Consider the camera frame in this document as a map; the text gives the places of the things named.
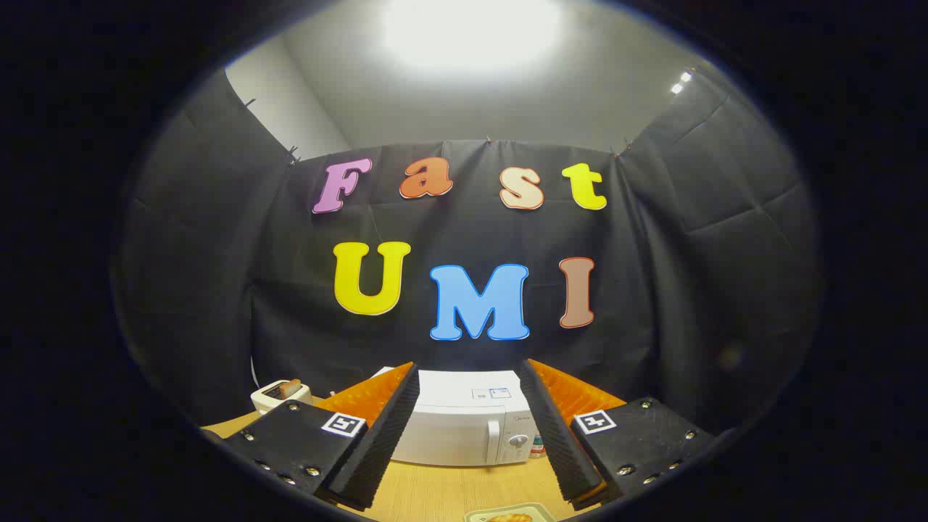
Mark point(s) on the white toaster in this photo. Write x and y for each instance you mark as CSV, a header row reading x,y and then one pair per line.
x,y
264,399

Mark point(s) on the white microwave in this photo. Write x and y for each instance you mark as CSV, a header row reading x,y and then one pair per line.
x,y
457,428

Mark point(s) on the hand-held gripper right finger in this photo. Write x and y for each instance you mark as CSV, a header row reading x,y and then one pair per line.
x,y
554,435

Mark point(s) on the small glass bottle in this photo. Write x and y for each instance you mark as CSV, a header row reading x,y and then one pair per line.
x,y
537,448

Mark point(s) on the toast slice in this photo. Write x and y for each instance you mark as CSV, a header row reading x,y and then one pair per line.
x,y
290,388

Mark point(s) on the ceiling light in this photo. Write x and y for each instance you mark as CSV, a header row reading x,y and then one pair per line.
x,y
471,32

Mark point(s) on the cream rectangular tray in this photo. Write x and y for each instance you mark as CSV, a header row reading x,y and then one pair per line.
x,y
475,516

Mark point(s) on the black backdrop cloth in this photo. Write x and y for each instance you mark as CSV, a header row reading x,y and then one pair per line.
x,y
471,232

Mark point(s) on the golden bread roll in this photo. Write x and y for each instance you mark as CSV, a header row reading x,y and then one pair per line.
x,y
509,518

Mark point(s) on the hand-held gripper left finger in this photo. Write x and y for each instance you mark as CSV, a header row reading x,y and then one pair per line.
x,y
388,435

